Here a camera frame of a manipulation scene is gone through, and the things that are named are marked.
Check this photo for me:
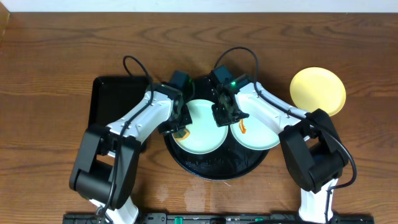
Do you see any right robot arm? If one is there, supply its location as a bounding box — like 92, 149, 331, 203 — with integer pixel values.
210, 73, 352, 223

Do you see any yellow plate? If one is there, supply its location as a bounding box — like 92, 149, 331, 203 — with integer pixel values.
290, 67, 346, 116

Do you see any light blue plate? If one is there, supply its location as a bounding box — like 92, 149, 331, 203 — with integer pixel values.
229, 116, 280, 151
172, 99, 229, 154

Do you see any orange green sponge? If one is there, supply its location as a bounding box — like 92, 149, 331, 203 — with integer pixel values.
173, 129, 190, 141

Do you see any round black tray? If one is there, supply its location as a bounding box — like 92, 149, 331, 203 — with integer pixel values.
164, 77, 268, 180

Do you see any black rectangular tray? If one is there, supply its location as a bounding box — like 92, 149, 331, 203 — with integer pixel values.
88, 76, 149, 126

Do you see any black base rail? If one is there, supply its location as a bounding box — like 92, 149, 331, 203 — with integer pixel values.
62, 211, 376, 224

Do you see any light blue plate right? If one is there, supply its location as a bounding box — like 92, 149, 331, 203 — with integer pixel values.
229, 116, 280, 151

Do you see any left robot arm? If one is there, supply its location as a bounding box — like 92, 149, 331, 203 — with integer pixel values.
69, 83, 193, 223

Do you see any light blue plate top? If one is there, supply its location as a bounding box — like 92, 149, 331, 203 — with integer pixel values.
172, 99, 229, 154

